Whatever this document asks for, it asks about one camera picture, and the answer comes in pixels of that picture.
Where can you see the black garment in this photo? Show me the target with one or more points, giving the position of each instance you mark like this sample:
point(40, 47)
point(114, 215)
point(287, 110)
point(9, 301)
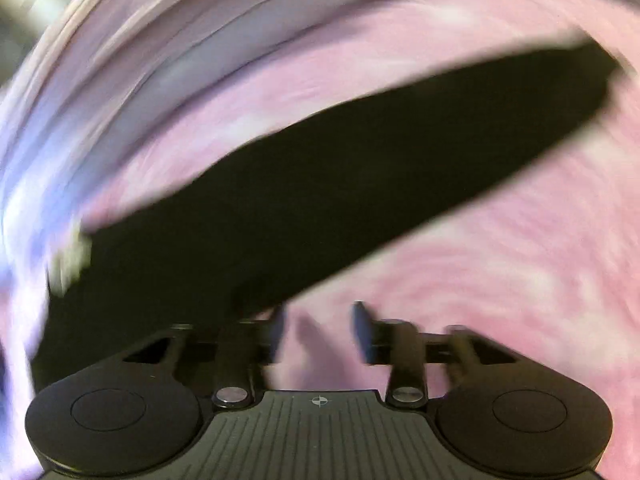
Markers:
point(288, 210)

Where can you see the pink rose blanket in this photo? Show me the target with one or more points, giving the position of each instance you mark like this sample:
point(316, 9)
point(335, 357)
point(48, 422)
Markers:
point(548, 264)

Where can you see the lilac striped duvet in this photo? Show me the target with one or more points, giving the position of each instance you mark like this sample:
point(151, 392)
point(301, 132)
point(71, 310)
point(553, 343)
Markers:
point(99, 80)

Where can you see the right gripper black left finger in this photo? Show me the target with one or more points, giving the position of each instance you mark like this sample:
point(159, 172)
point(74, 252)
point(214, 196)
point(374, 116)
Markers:
point(244, 349)

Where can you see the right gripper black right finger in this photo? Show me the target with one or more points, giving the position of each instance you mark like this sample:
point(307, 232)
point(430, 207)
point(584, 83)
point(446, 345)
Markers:
point(398, 345)

